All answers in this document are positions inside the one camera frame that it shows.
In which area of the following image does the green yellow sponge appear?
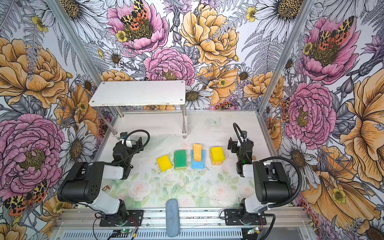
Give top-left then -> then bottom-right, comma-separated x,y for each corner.
174,150 -> 187,170

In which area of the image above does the white two-tier metal shelf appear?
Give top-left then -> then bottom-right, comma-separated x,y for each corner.
89,81 -> 188,138

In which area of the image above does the grey oval pad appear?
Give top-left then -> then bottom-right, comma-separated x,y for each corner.
166,199 -> 181,237

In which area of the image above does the blue cellulose sponge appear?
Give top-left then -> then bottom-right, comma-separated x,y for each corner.
191,150 -> 206,170

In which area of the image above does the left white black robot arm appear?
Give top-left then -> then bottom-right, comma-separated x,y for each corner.
58,138 -> 148,226

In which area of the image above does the orange sponge under yellow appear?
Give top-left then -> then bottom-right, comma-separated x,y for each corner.
211,160 -> 223,166

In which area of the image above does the right black corrugated cable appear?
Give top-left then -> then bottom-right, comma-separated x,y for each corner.
232,122 -> 303,209

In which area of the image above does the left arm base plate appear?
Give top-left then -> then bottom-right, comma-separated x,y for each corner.
99,210 -> 145,227

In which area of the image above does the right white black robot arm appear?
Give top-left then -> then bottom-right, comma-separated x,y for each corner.
224,139 -> 293,226

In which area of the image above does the orange cellulose sponge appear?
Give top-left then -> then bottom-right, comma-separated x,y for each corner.
193,144 -> 203,162

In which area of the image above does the green circuit board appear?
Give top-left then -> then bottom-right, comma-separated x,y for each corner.
110,229 -> 137,238

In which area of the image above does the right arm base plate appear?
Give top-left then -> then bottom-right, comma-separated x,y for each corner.
220,209 -> 267,226

